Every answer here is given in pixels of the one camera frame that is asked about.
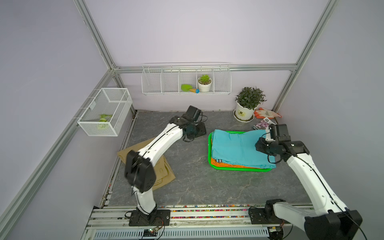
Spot green item in side basket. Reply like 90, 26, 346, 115
97, 114, 113, 130

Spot green toy in shelf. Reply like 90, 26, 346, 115
181, 84, 200, 94

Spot large potted green plant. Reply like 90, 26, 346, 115
234, 87, 266, 123

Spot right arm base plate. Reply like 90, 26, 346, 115
248, 207, 285, 226

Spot white wire wall shelf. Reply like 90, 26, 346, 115
141, 64, 232, 95

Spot orange pants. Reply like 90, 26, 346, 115
209, 158, 259, 170

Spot purple flower seed packet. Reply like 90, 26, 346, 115
253, 118, 276, 130

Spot khaki folded pants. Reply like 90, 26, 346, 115
117, 138, 176, 191

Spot teal pants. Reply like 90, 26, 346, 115
212, 130, 276, 169

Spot aluminium rail frame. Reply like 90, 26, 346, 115
80, 203, 331, 240

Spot small potted succulent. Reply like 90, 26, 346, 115
198, 75, 213, 93

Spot orange white work gloves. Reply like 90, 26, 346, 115
254, 108, 282, 119

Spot green plastic basket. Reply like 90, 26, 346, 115
208, 132, 272, 173

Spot white wire side basket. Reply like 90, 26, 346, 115
77, 88, 133, 137

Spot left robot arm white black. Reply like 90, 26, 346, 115
125, 106, 206, 219

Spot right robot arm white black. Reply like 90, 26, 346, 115
255, 124, 363, 240

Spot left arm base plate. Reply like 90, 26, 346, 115
129, 209, 171, 227

